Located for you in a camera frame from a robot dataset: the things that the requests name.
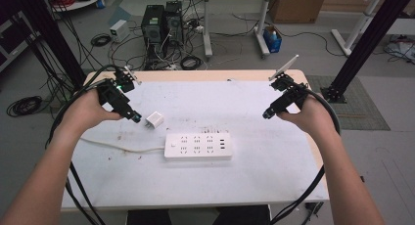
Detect grey floor mat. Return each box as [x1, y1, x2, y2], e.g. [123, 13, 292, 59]
[305, 74, 392, 132]

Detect white power strip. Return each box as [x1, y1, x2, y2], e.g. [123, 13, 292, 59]
[163, 132, 234, 161]

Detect black computer tower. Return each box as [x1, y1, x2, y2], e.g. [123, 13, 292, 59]
[163, 0, 185, 47]
[140, 4, 166, 46]

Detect dark equipment rack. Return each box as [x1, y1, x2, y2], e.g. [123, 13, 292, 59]
[0, 9, 42, 73]

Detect white power strip cable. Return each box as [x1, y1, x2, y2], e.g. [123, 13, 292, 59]
[79, 137, 166, 155]

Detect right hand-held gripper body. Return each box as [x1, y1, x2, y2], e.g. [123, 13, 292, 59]
[268, 54, 309, 114]

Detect black cable coil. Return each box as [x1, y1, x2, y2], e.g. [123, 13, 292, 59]
[6, 95, 44, 118]
[90, 32, 113, 48]
[179, 55, 204, 71]

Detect round white table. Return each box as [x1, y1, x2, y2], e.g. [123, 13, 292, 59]
[45, 0, 108, 13]

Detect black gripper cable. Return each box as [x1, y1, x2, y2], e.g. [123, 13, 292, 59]
[45, 64, 119, 225]
[269, 87, 342, 225]

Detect person's right hand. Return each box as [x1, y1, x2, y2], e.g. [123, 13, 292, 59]
[277, 94, 338, 137]

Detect white metal stand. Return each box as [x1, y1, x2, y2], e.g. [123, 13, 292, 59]
[330, 0, 384, 58]

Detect person's left hand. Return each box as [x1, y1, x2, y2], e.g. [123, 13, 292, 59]
[60, 88, 127, 139]

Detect white box device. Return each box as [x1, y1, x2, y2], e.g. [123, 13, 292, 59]
[109, 19, 131, 44]

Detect black metal stand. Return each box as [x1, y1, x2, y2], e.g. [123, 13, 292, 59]
[320, 0, 415, 105]
[18, 0, 88, 90]

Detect white table mat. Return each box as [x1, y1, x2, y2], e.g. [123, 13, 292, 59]
[61, 80, 330, 210]

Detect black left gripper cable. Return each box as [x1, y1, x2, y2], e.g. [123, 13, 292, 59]
[45, 64, 119, 225]

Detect brown cardboard box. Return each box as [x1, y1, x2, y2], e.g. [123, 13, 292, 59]
[268, 0, 328, 24]

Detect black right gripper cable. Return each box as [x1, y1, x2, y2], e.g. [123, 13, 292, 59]
[269, 87, 342, 225]

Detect white charger plug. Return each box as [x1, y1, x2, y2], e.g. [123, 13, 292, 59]
[144, 111, 165, 131]

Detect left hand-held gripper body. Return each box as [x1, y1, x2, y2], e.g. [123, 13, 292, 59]
[96, 66, 143, 119]

